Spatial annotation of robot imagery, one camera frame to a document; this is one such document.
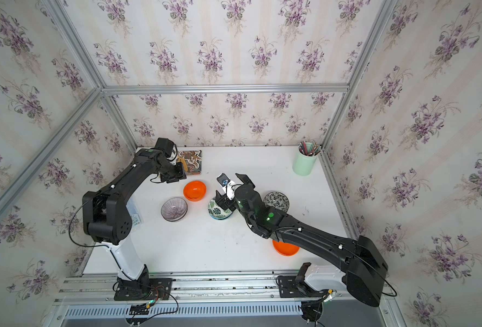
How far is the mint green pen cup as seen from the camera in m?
0.99

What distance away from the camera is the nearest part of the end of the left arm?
789 millimetres

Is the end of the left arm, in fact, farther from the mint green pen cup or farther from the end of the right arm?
the mint green pen cup

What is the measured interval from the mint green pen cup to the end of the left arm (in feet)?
1.89
